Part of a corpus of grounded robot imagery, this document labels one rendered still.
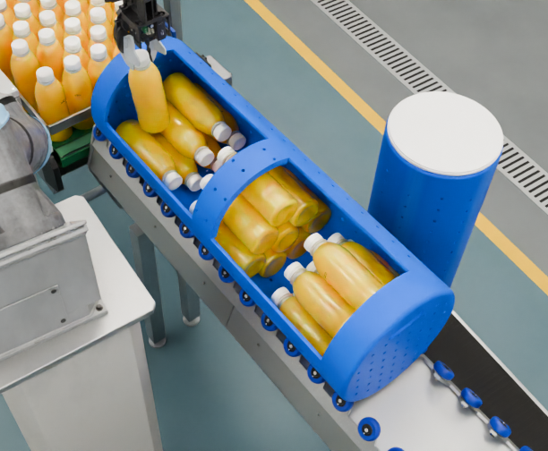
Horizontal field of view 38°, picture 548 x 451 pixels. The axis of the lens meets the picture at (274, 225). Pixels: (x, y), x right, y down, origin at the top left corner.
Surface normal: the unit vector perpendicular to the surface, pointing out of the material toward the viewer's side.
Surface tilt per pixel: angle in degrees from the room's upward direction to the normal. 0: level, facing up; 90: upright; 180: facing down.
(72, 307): 90
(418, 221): 90
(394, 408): 0
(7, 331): 90
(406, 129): 0
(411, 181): 90
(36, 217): 30
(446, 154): 0
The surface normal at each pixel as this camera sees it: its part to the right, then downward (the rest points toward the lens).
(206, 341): 0.04, -0.61
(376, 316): -0.29, -0.37
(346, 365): -0.70, 0.18
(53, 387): 0.56, 0.66
